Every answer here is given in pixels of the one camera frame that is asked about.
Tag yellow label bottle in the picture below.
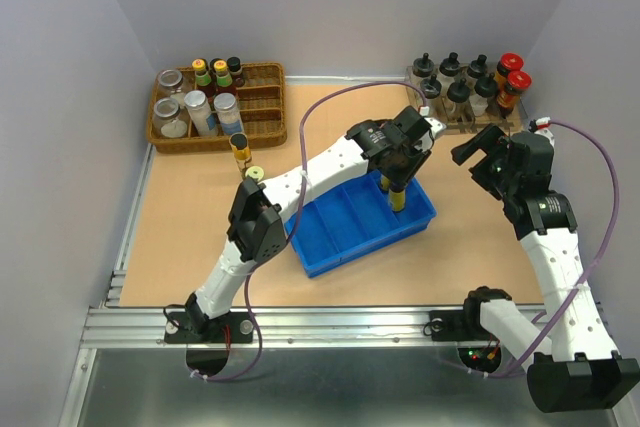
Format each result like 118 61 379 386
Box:
388 185 406 212
380 175 391 192

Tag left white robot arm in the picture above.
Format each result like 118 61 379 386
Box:
185 107 446 341

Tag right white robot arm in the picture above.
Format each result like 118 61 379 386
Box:
451 117 639 413

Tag black top cruet front middle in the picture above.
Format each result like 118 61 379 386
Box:
444 77 470 120

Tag black cruet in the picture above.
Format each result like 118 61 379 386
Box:
466 54 488 84
411 52 434 83
419 74 442 108
469 73 498 117
444 77 470 120
437 52 461 89

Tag clear acrylic cruet rack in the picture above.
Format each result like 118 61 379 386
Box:
404 64 526 138

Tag black top cruet front right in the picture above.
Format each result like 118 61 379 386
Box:
469 73 498 117

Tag red lid jar front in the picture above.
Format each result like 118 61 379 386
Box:
496 70 532 117

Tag red lid jar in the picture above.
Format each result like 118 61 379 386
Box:
496 70 532 117
495 52 524 85

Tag black top cruet back right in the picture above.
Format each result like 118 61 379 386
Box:
466 54 488 84

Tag red lid jar back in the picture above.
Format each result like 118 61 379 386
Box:
495 52 524 85

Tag black top cruet front left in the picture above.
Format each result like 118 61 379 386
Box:
419 74 442 108

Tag black top cruet back middle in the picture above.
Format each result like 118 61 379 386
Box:
437 52 461 89

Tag blue divided plastic bin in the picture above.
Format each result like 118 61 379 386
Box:
285 172 437 278

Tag black top cruet back left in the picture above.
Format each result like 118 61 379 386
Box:
411 52 434 83

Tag green lid spice jar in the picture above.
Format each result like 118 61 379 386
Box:
245 165 265 183

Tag amber oil bottle black cap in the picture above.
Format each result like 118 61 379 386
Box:
229 132 253 177

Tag tall jar blue label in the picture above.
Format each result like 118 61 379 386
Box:
214 93 244 136

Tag green label sauce bottle right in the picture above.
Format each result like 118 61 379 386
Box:
210 59 237 95

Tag dark sauce bottle black cap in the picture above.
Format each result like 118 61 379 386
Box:
227 56 245 87

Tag tall jar white contents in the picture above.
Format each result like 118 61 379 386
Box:
184 90 218 137

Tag wicker divided basket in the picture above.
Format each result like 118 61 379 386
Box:
146 62 287 154

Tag clear glass jar front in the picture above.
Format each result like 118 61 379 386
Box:
152 97 190 139

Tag clear glass jar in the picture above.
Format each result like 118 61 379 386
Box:
156 69 194 108
152 97 190 139

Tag clear glass jar back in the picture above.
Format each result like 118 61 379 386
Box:
156 69 194 108

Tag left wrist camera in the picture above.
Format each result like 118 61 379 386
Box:
425 117 447 141

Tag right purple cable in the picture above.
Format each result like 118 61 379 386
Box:
467 116 621 379

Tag aluminium frame rail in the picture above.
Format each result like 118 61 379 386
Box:
79 304 546 351

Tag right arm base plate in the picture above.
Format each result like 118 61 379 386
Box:
423 308 492 342

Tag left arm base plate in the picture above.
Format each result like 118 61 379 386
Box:
164 310 254 345

